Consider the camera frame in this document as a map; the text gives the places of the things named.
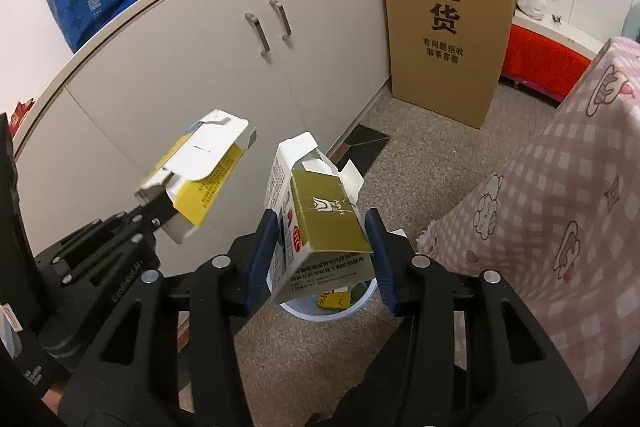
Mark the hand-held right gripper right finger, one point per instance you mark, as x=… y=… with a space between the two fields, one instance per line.
x=377 y=257

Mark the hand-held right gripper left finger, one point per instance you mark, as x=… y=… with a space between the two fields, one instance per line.
x=260 y=257

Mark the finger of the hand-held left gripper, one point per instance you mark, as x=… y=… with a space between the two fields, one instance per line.
x=145 y=227
x=90 y=232

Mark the light blue trash bin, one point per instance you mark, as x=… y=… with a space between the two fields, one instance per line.
x=300 y=307

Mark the gold white medicine box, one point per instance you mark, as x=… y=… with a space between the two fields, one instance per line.
x=325 y=217

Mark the yellow white carton box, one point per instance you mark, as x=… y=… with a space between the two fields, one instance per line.
x=200 y=157

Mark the red white packet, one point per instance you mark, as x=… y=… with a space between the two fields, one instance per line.
x=17 y=114

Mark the person's dark trousers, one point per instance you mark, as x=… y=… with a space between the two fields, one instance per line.
x=345 y=392

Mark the white low cabinet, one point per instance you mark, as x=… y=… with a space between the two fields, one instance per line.
x=175 y=72

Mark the pink checked tablecloth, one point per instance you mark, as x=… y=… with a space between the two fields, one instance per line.
x=550 y=232

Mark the large cardboard box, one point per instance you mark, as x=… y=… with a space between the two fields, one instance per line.
x=450 y=72

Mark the red white platform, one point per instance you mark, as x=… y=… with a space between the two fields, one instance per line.
x=540 y=57

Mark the small black toy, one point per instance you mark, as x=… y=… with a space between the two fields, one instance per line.
x=557 y=18

